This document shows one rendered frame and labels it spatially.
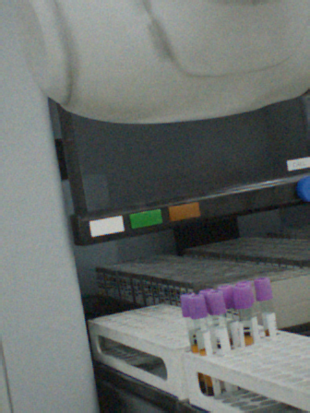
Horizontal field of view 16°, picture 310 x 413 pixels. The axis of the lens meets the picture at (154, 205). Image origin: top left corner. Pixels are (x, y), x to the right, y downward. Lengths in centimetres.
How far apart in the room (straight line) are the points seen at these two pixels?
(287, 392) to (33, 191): 46
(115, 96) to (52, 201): 63
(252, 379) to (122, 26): 40
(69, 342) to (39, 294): 6
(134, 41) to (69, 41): 3
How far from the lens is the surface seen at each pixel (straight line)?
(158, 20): 57
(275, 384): 85
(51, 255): 120
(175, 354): 105
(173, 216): 122
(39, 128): 120
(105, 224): 119
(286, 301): 129
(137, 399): 114
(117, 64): 57
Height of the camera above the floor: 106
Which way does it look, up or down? 3 degrees down
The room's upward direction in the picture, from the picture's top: 9 degrees counter-clockwise
